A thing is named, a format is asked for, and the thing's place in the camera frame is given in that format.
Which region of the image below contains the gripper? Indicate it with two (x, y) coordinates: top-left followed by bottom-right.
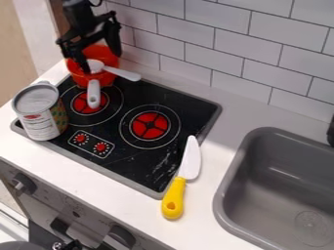
(55, 10), (124, 75)

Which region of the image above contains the white spoon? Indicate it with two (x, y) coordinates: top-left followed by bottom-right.
(86, 59), (144, 83)

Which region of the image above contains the silver can with label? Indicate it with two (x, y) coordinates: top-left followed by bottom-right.
(10, 80), (71, 142)

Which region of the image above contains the toy stove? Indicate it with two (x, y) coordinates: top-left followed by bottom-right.
(9, 73), (224, 200)

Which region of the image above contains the toy sink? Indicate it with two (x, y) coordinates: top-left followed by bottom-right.
(211, 126), (334, 250)

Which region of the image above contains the orange pot with white handle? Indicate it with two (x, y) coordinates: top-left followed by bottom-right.
(64, 44), (122, 110)

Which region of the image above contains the white toy knife yellow handle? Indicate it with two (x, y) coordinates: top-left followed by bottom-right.
(160, 135), (204, 221)

